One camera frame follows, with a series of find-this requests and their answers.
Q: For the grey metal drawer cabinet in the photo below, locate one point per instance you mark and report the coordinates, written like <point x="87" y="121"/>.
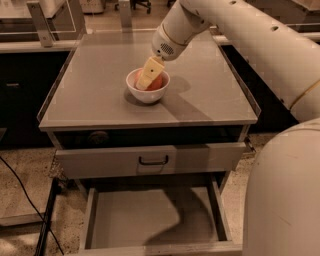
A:
<point x="92" y="107"/>

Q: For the red apple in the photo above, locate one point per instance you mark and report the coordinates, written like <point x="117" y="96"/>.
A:
<point x="155" y="85"/>

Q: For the middle metal railing post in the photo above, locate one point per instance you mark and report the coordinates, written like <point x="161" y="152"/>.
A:
<point x="125" y="15"/>

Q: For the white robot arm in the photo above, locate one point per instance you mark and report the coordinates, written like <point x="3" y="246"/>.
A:
<point x="282" y="203"/>

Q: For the black metal floor bar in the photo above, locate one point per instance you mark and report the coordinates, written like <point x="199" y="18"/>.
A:
<point x="46" y="223"/>

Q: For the open grey middle drawer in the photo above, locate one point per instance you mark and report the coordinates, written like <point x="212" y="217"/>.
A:
<point x="174" y="215"/>

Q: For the metal railing post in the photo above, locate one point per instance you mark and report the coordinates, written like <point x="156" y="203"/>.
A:
<point x="125" y="15"/>
<point x="40" y="23"/>

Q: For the left metal railing post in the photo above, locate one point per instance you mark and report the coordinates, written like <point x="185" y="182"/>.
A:
<point x="40" y="23"/>

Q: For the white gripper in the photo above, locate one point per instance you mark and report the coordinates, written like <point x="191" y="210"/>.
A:
<point x="167" y="46"/>

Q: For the dark counter cabinets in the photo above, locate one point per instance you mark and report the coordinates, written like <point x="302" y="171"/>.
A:
<point x="26" y="78"/>

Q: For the white ceramic bowl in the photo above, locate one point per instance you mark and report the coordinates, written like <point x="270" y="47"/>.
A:
<point x="147" y="97"/>

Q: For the black office chair base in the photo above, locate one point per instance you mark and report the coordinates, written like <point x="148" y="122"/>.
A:
<point x="134" y="3"/>

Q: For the grey top drawer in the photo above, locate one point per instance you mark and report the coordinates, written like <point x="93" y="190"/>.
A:
<point x="123" y="162"/>

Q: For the black drawer handle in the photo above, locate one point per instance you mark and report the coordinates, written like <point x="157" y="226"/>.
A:
<point x="141" y="161"/>

